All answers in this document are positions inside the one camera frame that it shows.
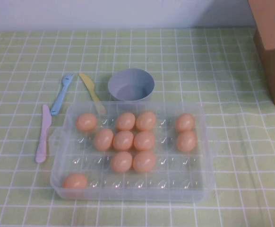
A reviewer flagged grey-blue plastic bowl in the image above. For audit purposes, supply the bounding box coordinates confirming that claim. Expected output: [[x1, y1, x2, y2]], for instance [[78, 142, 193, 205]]
[[107, 68, 155, 111]]

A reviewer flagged orange egg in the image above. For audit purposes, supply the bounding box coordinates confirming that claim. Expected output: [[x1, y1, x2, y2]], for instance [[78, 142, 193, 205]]
[[112, 130, 135, 151], [174, 113, 196, 132], [61, 173, 88, 189], [132, 150, 157, 174], [133, 131, 156, 152], [176, 130, 198, 153], [94, 128, 114, 152], [115, 112, 136, 131], [75, 113, 97, 132], [135, 111, 157, 132], [110, 151, 133, 173]]

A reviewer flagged green checked tablecloth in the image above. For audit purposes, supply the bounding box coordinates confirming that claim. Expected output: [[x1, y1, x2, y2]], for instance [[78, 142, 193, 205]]
[[0, 27, 275, 227]]

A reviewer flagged yellow plastic knife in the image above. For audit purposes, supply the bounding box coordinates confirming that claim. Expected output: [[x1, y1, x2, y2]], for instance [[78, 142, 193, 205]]
[[78, 72, 106, 116]]

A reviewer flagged brown cardboard box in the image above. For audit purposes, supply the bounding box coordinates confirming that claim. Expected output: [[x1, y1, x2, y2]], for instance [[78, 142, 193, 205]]
[[248, 0, 275, 106]]

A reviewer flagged clear plastic egg box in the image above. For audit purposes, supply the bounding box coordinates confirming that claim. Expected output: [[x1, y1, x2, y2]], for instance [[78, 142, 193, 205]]
[[49, 101, 216, 203]]

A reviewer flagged light blue plastic fork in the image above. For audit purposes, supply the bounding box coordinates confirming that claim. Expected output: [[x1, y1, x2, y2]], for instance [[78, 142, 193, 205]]
[[50, 73, 75, 116]]

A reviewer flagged pink plastic knife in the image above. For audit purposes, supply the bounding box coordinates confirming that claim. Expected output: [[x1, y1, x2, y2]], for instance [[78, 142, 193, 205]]
[[35, 104, 52, 164]]

